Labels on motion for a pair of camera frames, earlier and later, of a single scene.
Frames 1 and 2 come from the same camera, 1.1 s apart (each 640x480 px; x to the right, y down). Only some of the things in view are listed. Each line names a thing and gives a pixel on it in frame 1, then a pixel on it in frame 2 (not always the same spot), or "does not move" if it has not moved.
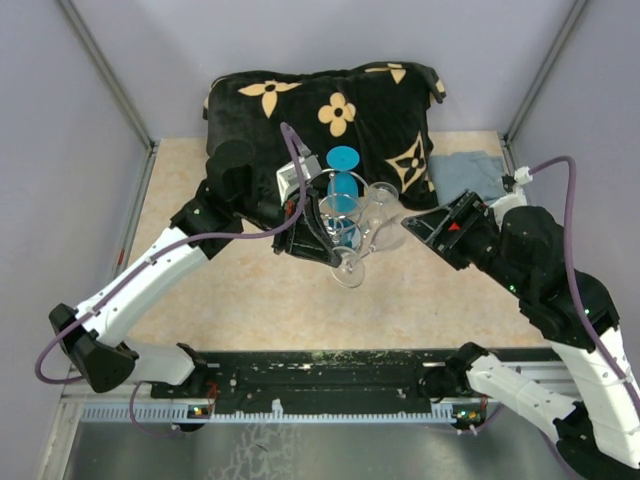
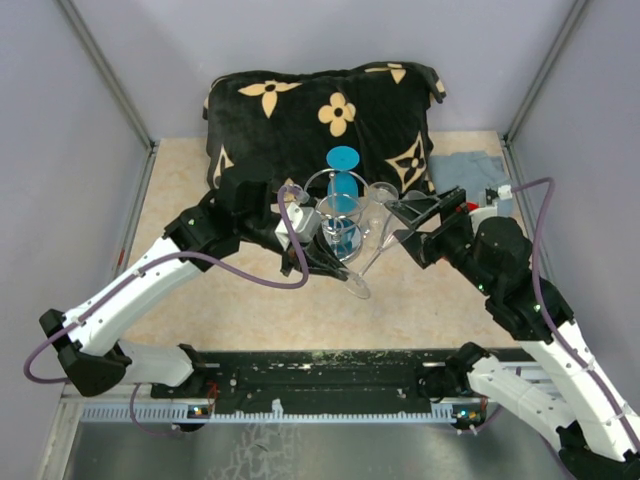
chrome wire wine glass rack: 341,194 does not move
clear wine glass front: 351,270 → 380,199
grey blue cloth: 451,175 does not move
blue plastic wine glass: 342,190 does not move
